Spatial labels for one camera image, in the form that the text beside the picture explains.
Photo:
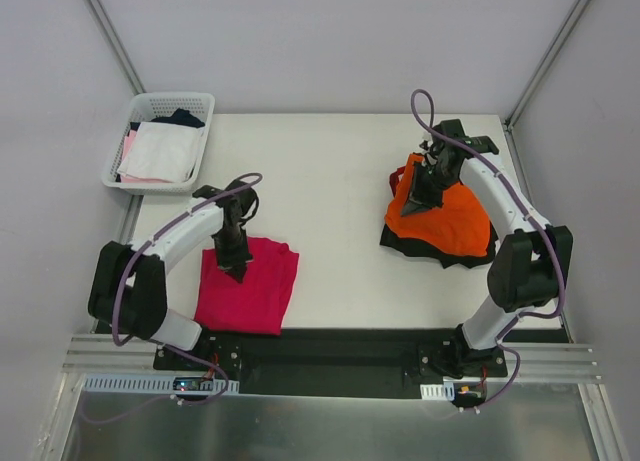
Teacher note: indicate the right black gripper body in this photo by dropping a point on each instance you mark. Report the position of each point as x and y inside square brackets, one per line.
[424, 190]

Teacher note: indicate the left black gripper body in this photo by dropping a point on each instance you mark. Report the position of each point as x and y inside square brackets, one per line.
[233, 257]

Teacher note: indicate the magenta t shirt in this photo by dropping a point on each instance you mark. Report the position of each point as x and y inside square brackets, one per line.
[257, 304]

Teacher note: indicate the orange t shirt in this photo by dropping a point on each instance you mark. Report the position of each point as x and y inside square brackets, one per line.
[460, 227]

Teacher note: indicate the black t shirt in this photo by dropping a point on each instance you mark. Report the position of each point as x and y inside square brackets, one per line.
[415, 248]

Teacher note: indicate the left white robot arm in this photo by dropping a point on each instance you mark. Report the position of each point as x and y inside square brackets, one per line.
[129, 290]

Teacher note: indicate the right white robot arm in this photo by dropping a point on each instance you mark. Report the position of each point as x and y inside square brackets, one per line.
[531, 265]

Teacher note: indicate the white cloth in basket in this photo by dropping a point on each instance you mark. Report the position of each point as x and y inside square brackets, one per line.
[162, 151]

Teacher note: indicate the white plastic basket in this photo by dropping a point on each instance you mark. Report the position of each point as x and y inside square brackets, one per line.
[144, 108]

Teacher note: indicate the dark navy cloth in basket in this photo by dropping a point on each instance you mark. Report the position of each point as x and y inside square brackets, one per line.
[181, 117]

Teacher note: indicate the pink cloth in basket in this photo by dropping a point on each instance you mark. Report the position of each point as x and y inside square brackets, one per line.
[128, 143]

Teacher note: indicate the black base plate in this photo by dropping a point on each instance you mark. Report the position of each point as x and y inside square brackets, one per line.
[332, 362]

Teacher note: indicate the aluminium front rail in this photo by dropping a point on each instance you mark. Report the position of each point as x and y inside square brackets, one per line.
[568, 363]

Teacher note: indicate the left white cable duct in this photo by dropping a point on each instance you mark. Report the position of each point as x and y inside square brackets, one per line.
[158, 385]

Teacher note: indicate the white cable duct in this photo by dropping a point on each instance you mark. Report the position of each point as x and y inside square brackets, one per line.
[158, 385]
[437, 392]

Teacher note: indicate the right white cable duct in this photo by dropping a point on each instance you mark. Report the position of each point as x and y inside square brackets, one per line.
[437, 392]

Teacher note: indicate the left aluminium frame post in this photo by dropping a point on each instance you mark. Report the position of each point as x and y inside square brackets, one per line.
[113, 41]

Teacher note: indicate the aluminium frame post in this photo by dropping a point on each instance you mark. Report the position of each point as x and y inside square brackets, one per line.
[551, 55]
[113, 41]

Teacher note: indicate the right aluminium frame post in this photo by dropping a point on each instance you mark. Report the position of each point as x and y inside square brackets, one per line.
[551, 55]

